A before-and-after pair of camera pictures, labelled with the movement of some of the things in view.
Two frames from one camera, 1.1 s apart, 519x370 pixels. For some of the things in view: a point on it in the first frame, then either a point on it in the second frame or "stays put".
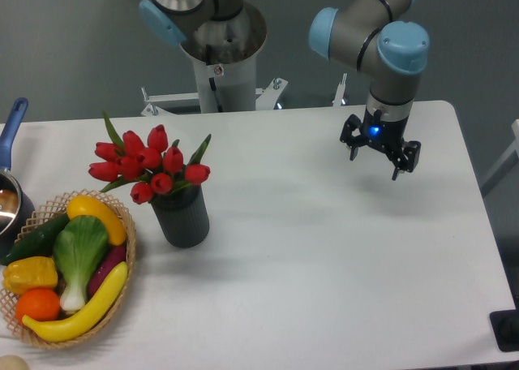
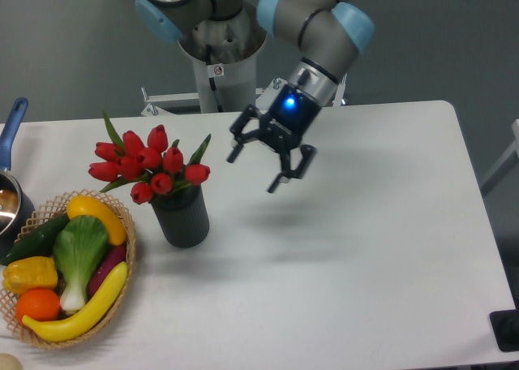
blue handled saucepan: (17, 213) stays put
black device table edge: (505, 325) stays put
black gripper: (385, 134) → (292, 115)
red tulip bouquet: (158, 169) stays put
